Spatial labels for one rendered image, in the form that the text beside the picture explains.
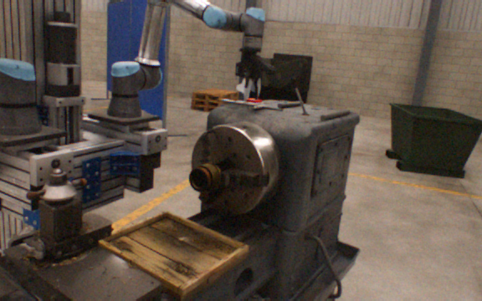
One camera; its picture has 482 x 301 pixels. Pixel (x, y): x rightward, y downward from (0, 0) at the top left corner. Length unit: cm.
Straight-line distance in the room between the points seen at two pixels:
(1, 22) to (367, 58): 1018
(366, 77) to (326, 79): 106
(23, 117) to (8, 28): 43
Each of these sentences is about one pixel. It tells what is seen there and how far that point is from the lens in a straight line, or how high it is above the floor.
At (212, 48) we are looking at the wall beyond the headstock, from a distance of 1228.
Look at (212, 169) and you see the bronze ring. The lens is 120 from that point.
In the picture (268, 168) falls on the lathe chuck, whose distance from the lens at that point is 123.
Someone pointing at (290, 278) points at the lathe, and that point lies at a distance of 154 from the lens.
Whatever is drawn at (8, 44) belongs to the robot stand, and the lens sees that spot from 170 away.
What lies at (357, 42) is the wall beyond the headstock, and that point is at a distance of 1124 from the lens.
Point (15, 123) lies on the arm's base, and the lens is 140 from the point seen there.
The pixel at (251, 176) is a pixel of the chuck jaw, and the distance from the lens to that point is 120.
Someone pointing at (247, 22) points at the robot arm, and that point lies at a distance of 156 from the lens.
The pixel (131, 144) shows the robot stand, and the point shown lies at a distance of 168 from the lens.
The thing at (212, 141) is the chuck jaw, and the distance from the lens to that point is 128.
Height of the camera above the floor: 148
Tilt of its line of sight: 13 degrees down
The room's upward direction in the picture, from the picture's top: 5 degrees clockwise
